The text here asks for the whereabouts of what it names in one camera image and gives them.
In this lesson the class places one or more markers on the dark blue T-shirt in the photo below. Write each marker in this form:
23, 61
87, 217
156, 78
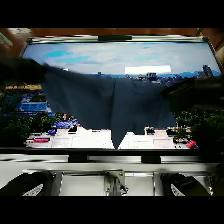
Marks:
110, 100

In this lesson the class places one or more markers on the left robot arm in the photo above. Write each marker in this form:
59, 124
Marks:
19, 70

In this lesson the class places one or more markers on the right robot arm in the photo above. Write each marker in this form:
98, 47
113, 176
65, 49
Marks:
200, 91

